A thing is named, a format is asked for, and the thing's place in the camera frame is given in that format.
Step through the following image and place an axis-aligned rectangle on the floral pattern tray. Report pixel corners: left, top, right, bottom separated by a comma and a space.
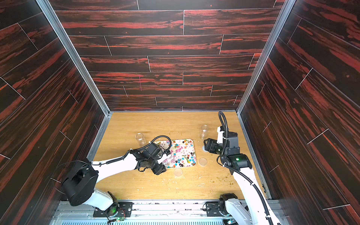
165, 139, 197, 169

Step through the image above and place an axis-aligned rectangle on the right black corrugated cable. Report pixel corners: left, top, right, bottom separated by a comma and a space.
217, 111, 275, 225

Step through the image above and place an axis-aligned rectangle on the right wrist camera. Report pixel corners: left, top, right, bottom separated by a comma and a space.
217, 126, 225, 145

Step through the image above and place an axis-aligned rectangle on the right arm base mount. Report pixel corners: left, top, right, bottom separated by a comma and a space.
204, 201, 245, 218

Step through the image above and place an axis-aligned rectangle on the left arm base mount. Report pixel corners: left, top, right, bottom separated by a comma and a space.
93, 202, 133, 218

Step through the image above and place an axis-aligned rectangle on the clear plastic candy jar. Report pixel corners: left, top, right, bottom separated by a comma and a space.
200, 125, 209, 140

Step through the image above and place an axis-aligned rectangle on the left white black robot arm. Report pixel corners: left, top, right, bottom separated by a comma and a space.
61, 143, 172, 211

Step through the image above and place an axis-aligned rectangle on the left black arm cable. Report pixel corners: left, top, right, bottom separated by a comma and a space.
50, 135, 173, 195

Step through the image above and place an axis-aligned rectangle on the jar with white lid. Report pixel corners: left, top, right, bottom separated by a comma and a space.
159, 154, 177, 167

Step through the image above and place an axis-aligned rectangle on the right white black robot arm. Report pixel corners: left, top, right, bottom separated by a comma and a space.
204, 126, 281, 225

